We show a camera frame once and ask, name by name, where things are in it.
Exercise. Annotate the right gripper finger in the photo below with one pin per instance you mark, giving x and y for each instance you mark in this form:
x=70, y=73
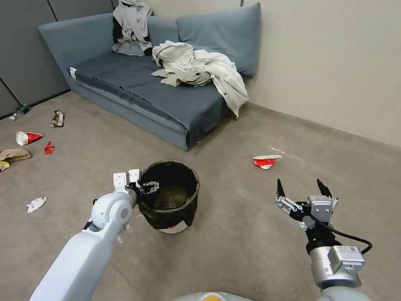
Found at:
x=285, y=202
x=325, y=189

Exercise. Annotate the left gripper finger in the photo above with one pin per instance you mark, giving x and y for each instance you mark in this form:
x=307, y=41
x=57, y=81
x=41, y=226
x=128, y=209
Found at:
x=152, y=187

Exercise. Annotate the black bin liner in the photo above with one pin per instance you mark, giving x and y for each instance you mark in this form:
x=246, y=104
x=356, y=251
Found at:
x=170, y=216

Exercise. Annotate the white round trash can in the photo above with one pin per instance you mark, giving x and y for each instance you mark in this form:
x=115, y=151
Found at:
x=173, y=230

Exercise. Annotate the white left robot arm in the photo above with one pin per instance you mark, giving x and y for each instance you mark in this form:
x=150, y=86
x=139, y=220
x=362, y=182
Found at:
x=94, y=247

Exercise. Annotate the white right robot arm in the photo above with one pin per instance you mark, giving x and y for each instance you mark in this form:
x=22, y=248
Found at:
x=336, y=276

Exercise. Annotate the crushed red white paper cup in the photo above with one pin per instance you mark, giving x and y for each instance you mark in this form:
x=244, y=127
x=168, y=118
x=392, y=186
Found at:
x=266, y=161

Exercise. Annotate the clear plastic scrap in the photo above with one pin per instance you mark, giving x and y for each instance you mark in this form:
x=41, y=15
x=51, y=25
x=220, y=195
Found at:
x=124, y=233

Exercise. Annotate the small red wrapper scrap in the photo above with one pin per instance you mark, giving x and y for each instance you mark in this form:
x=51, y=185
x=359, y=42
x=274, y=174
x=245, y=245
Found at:
x=49, y=148

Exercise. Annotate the crumpled white tissue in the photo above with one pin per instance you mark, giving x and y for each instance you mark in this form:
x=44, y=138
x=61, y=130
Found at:
x=36, y=204

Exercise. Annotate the grey-blue sofa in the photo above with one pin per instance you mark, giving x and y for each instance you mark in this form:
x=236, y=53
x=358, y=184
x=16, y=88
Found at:
x=94, y=94

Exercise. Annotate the crumpled snack wrapper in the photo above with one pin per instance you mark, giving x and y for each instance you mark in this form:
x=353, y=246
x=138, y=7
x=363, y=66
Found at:
x=58, y=119

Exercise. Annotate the dark blue sofa cover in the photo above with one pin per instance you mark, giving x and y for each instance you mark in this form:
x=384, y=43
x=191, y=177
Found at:
x=134, y=81

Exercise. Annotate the white robot front shell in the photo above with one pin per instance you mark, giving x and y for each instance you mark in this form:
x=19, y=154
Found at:
x=206, y=297

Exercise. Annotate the crumpled brown paper bag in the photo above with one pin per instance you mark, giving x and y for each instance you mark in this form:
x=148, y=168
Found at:
x=15, y=155

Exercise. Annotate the cream white coat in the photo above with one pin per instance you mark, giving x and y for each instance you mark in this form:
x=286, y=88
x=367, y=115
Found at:
x=200, y=67

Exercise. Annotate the white sofa label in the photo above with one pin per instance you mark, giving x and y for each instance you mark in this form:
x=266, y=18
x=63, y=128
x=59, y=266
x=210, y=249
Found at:
x=73, y=73

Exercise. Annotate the yellow wrapper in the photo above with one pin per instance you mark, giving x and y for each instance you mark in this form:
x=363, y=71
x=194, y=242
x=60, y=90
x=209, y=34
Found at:
x=3, y=166

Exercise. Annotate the green plastic bottle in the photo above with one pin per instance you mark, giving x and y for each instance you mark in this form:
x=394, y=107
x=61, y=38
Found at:
x=19, y=112

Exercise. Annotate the small grey-blue cushion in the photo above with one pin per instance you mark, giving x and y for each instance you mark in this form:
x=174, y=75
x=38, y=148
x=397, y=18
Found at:
x=163, y=31

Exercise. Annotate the beige and black jacket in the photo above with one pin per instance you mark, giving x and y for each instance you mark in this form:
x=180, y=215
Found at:
x=131, y=28

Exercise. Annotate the large grey-blue cushion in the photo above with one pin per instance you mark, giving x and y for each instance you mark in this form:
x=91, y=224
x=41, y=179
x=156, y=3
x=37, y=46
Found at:
x=219, y=34

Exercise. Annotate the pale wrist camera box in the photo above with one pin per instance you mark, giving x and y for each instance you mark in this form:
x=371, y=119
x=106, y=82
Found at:
x=134, y=175
x=322, y=208

